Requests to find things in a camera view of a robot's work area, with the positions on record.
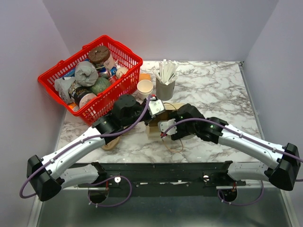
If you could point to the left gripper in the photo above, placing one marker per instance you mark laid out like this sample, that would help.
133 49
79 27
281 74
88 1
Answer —
149 119

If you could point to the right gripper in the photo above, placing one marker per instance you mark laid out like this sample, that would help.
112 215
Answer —
179 134

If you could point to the brown paper bag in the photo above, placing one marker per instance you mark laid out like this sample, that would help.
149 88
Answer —
152 130

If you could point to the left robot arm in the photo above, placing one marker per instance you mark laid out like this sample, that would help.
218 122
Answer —
46 174

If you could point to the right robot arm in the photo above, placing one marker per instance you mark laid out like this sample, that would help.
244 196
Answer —
276 163

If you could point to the grey straw holder cup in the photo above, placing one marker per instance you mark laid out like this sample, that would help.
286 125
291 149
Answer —
164 92

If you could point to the white paper cup stack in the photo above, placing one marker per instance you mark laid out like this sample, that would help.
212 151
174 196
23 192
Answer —
145 88

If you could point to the orange sponge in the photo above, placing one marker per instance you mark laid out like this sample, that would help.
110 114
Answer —
144 76

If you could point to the cardboard cup carrier tray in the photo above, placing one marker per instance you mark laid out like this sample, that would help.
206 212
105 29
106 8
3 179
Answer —
111 145

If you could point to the white paper straws bundle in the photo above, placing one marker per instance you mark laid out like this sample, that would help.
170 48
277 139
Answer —
166 73

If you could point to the green avocado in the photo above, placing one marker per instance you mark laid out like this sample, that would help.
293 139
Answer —
100 86

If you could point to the red plastic basket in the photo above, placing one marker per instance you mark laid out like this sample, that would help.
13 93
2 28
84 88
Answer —
121 57

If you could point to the black printed paper cup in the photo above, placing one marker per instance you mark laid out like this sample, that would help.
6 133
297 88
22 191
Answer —
81 96

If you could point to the grey crumpled paper bag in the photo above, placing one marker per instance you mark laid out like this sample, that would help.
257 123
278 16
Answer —
85 74

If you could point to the brown lidded ice cream tub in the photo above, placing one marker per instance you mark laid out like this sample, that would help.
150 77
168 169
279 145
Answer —
99 54

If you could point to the white crumpled paper wrapper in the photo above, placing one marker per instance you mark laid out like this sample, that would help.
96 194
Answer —
62 86

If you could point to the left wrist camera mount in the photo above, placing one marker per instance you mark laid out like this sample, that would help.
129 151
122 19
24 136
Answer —
155 106

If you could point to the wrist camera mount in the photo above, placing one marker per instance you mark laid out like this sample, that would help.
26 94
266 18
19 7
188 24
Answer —
164 125
155 106

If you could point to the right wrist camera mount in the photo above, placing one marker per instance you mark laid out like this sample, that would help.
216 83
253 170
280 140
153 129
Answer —
164 125

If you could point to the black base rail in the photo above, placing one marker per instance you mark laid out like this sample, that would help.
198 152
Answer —
161 179

